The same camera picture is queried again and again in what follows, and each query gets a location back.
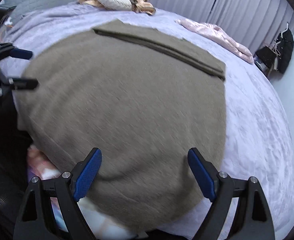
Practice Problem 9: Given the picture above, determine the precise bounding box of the olive brown knit sweater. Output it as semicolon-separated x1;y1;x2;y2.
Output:
15;20;226;232

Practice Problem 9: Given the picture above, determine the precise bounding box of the peach beige crumpled garment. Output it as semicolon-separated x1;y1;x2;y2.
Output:
77;0;156;16

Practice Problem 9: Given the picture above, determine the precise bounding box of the pink satin padded jacket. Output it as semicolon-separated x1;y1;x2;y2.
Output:
176;18;254;64

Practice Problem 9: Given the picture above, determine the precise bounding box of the grey pleated curtain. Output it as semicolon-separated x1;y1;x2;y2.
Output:
150;0;294;53

